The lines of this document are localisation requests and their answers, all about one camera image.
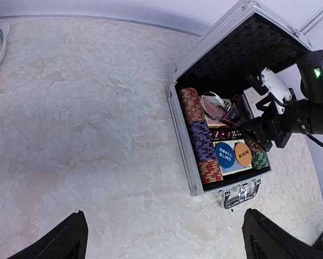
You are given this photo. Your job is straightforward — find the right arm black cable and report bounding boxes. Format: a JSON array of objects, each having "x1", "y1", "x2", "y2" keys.
[{"x1": 309, "y1": 134, "x2": 323, "y2": 156}]

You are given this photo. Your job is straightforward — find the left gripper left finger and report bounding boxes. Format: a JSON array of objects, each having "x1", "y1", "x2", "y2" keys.
[{"x1": 11, "y1": 210, "x2": 88, "y2": 258}]

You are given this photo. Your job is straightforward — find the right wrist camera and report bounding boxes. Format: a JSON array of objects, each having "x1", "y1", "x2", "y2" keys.
[{"x1": 258, "y1": 67, "x2": 292, "y2": 114}]

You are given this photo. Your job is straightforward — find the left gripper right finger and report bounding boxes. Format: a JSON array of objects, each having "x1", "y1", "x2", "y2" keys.
[{"x1": 242, "y1": 209, "x2": 323, "y2": 258}]

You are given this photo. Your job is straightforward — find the green poker chip stack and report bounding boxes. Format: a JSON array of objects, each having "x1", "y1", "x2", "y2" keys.
[{"x1": 252, "y1": 151, "x2": 270, "y2": 170}]

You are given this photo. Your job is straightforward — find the black triangular dealer button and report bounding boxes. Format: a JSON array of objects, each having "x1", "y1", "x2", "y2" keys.
[{"x1": 223, "y1": 104, "x2": 243, "y2": 127}]

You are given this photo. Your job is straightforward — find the red yellow chip row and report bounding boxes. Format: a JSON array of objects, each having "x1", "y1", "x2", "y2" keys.
[{"x1": 179, "y1": 87, "x2": 205, "y2": 124}]

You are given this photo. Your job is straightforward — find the blue small blind button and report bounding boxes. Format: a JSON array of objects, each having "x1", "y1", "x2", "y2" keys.
[{"x1": 215, "y1": 142, "x2": 235, "y2": 169}]

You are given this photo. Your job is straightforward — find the brown chip row in case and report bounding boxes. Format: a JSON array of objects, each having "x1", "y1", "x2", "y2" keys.
[{"x1": 231, "y1": 94, "x2": 262, "y2": 153}]

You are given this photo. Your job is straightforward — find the blue playing card deck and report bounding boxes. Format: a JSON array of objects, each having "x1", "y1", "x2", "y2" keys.
[{"x1": 213, "y1": 139, "x2": 252, "y2": 176}]

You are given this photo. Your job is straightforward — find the clear round disc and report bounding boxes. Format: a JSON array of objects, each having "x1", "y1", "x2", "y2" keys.
[{"x1": 201, "y1": 91, "x2": 231, "y2": 121}]

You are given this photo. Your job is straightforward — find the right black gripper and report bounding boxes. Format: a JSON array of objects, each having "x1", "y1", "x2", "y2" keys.
[{"x1": 238, "y1": 50, "x2": 323, "y2": 152}]

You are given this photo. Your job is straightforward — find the purple chip row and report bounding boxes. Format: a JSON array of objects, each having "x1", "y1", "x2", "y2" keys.
[{"x1": 188, "y1": 121, "x2": 217, "y2": 162}]

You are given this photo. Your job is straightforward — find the red playing card deck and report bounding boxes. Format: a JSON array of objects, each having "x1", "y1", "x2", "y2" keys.
[{"x1": 200, "y1": 93, "x2": 232, "y2": 129}]

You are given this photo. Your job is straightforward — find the right aluminium post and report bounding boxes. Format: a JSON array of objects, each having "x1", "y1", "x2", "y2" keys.
[{"x1": 298, "y1": 6, "x2": 323, "y2": 35}]

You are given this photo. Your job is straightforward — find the aluminium poker case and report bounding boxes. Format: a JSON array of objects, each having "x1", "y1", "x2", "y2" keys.
[{"x1": 166, "y1": 1, "x2": 313, "y2": 209}]

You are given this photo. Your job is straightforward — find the orange big blind button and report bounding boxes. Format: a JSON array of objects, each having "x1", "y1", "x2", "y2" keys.
[{"x1": 234, "y1": 142, "x2": 252, "y2": 166}]

